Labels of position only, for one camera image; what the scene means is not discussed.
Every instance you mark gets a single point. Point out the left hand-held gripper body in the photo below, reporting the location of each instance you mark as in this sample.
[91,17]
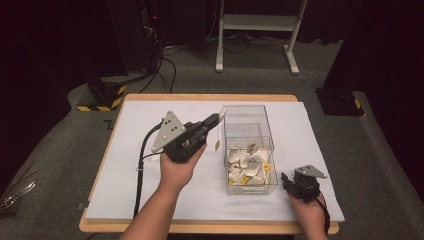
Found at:
[181,145]

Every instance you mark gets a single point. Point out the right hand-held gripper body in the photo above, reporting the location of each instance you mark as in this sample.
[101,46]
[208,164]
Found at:
[308,186]

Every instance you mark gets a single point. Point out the tea bag with yellow tag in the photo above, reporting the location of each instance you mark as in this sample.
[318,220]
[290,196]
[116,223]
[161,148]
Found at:
[222,112]

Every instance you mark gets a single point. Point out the clear plastic box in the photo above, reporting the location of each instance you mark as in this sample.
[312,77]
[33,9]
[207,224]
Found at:
[253,190]

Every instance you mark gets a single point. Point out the person's right hand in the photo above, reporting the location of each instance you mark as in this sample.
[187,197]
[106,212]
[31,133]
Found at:
[310,215]

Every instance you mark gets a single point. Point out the person's left hand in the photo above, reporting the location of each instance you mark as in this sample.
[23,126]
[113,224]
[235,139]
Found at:
[176,175]

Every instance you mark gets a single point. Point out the wooden table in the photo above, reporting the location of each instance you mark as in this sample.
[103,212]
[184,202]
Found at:
[206,97]

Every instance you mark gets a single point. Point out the pile of white tea bags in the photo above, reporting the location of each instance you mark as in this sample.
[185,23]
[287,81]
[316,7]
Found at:
[248,168]

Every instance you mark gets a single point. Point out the white table mat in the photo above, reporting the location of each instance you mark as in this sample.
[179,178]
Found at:
[116,166]

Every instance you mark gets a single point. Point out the black base with yellow mark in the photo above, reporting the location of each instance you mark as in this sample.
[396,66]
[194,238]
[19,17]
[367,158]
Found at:
[340,103]

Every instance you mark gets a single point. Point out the black base with hazard stripes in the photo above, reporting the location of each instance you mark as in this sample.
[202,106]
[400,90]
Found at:
[106,93]

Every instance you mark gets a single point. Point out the white metal stand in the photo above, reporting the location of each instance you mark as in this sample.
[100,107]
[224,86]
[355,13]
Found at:
[256,22]

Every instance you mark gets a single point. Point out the black computer tower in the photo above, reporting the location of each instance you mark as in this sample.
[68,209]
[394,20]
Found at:
[136,33]

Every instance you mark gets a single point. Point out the clear plastic wrap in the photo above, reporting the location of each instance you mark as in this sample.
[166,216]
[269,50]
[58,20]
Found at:
[15,198]

